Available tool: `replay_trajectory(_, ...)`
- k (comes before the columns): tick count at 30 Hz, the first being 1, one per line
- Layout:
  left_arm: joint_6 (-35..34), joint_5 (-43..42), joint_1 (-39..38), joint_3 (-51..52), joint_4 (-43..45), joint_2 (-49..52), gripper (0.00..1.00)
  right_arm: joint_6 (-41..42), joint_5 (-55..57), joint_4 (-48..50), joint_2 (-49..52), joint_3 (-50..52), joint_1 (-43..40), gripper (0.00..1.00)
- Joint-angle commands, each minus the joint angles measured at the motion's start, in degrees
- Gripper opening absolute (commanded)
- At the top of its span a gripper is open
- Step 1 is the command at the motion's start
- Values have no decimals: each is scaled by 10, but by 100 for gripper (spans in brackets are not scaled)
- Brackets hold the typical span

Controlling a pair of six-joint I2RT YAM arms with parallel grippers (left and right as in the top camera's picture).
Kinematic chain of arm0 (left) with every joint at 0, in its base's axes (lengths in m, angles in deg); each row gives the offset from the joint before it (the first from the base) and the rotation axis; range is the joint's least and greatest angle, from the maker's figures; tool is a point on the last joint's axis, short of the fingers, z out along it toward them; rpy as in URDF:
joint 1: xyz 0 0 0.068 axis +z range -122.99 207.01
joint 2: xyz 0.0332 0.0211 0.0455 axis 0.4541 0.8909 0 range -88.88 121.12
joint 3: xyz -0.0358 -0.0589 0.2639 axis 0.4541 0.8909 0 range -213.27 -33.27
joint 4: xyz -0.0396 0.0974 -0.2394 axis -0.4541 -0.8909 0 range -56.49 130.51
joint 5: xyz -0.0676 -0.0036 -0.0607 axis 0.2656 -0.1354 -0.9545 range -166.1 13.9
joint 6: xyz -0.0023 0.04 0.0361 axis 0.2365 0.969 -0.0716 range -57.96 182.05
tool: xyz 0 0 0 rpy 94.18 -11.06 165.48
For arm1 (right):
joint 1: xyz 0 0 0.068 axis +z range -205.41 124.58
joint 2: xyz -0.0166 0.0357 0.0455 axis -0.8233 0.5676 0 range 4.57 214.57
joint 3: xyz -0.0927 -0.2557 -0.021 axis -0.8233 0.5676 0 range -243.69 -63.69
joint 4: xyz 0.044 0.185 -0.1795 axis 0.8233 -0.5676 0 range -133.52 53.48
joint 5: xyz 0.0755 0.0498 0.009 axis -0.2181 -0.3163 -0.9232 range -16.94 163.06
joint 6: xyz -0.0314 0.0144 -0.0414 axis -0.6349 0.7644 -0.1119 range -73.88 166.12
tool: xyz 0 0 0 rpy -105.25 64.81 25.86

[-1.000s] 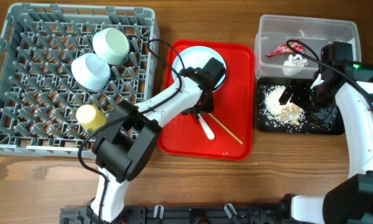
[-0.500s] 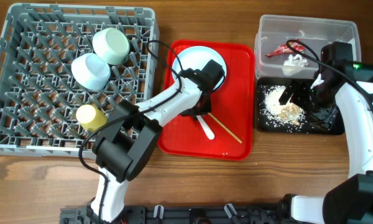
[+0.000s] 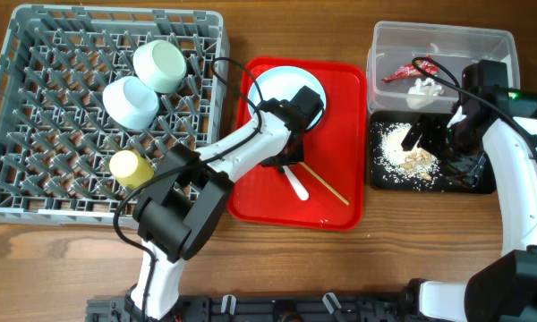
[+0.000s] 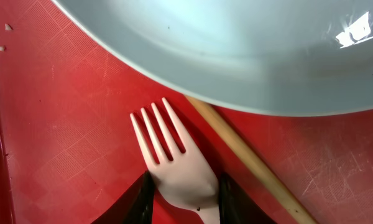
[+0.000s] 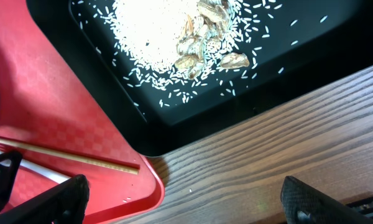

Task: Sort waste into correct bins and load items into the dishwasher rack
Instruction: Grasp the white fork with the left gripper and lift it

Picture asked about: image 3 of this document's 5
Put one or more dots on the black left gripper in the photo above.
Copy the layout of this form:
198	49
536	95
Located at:
296	156

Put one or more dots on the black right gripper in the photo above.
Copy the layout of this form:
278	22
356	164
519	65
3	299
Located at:
434	126

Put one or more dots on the rice food waste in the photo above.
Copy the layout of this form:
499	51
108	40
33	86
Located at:
416	166

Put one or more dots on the white tissue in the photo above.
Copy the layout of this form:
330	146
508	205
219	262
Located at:
422	93

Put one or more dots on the white plastic fork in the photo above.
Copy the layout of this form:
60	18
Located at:
297	186

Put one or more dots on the red snack wrapper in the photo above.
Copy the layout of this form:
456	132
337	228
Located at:
411	70

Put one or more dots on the large light blue plate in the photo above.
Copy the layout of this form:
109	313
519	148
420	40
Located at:
283	82

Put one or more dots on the wooden chopstick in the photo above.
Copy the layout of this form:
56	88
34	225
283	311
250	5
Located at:
325	184

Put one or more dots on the yellow plastic cup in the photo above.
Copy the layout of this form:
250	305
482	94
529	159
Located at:
130	169

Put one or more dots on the green bowl with food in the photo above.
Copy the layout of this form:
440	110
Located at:
160	65

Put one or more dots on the small light blue bowl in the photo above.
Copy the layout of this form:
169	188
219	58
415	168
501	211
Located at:
130	102

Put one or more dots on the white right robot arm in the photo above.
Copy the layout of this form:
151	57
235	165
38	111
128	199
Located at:
503	123

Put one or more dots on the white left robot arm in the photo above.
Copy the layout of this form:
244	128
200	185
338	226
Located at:
178	209

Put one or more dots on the grey plastic dishwasher rack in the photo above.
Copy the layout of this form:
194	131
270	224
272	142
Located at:
56	138

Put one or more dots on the black plastic tray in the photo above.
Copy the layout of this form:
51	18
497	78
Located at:
478	180

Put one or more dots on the red plastic tray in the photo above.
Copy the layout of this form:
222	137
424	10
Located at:
335	150

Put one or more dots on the clear plastic bin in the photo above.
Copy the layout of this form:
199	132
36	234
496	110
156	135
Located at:
395	44

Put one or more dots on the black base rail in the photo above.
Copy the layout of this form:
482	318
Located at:
329	307

